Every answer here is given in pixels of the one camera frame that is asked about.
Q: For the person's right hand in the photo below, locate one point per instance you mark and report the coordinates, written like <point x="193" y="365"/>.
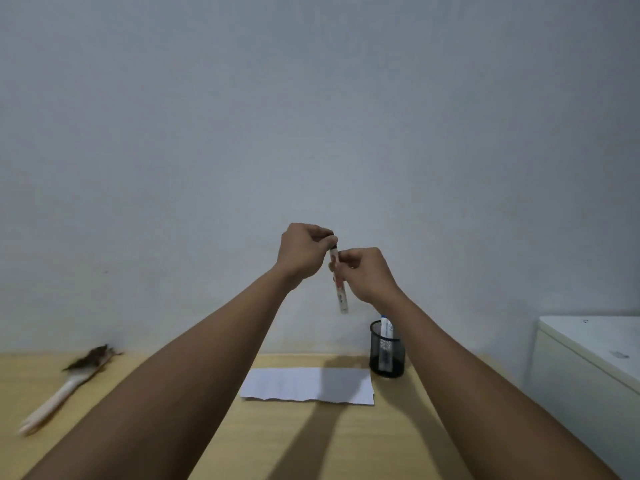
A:
<point x="370" y="277"/>

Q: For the person's left hand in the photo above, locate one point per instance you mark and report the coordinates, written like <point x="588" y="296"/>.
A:
<point x="300" y="252"/>

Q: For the person's left fingers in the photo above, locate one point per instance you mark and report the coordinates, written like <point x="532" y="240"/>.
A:
<point x="320" y="239"/>

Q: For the person's right fingers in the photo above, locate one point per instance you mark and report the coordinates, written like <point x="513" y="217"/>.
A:
<point x="345" y="262"/>

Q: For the white marker pen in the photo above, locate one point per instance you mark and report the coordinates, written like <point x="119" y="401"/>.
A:
<point x="341" y="289"/>

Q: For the person's right forearm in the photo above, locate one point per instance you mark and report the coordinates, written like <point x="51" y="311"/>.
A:
<point x="480" y="394"/>

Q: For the person's left forearm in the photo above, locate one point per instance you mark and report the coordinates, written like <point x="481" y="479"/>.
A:
<point x="165" y="389"/>

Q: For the white marker with blue cap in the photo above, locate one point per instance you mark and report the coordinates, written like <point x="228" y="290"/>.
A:
<point x="385" y="344"/>

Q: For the black mesh pen holder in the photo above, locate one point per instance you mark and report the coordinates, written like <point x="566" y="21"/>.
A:
<point x="386" y="350"/>

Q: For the white sheet of paper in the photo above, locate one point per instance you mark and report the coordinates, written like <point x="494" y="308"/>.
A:
<point x="309" y="385"/>

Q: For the white cabinet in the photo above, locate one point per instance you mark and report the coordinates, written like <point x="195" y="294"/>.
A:
<point x="585" y="389"/>

